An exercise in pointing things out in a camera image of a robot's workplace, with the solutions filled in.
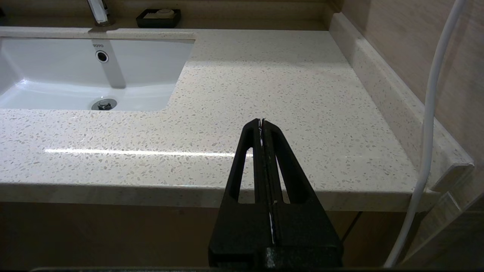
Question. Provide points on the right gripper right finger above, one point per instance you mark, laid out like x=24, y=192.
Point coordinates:
x=302, y=234

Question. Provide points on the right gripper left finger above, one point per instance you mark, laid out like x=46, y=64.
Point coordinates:
x=242, y=226

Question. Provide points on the wooden vanity cabinet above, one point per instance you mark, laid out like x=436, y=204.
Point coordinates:
x=113, y=234

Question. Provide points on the chrome sink drain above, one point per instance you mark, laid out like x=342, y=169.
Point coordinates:
x=104, y=104

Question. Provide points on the white sink basin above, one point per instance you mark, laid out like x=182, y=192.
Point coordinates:
x=143, y=67

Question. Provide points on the black soap dish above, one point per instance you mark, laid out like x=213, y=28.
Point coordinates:
x=159, y=23

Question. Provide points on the round soap bar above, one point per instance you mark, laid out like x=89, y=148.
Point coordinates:
x=164, y=13

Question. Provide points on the chrome faucet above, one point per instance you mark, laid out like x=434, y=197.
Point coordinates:
x=98, y=11

